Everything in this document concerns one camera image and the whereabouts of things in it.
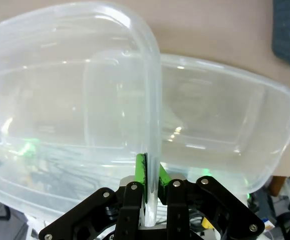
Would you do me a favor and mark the wooden table leg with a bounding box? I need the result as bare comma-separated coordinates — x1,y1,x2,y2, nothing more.
271,175,286,198

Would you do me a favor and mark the clear plastic bin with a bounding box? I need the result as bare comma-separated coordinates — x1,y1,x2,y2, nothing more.
0,0,163,228
159,53,290,201

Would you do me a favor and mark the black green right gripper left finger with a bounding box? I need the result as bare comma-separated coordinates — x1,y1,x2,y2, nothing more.
38,152,148,240

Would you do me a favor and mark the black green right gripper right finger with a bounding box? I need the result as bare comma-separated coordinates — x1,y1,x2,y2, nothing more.
158,162,265,240

